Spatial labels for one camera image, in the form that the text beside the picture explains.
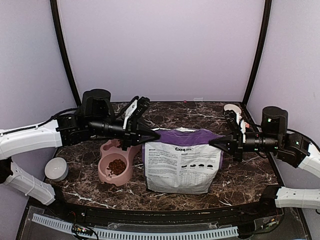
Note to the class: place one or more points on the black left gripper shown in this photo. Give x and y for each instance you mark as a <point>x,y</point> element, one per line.
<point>135,132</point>

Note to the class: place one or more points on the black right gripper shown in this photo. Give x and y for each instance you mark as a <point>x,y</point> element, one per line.
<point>229,144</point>

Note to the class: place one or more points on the purple white pet food bag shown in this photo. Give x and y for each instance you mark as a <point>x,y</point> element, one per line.
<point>182,161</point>

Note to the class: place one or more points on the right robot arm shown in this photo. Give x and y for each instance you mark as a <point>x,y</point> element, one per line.
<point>291,148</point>

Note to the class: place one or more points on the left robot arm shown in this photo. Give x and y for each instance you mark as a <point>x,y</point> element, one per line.
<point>64,130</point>

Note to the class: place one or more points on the pink double pet bowl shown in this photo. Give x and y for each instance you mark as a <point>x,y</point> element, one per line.
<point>109,152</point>

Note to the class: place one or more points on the black white dotted cup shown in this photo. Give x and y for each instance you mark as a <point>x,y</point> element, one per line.
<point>232,107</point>

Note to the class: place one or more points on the white grey ceramic bowl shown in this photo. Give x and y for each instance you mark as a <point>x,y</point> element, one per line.
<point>56,169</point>

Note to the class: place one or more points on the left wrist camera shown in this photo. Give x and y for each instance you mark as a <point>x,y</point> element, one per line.
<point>96,103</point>

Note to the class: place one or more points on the black front table rail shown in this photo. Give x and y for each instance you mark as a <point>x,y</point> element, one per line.
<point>239,214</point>

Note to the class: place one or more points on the grey slotted cable duct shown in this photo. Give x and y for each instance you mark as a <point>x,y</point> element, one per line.
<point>118,231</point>

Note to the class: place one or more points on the black left frame post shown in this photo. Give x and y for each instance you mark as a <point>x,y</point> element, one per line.
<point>63,51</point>

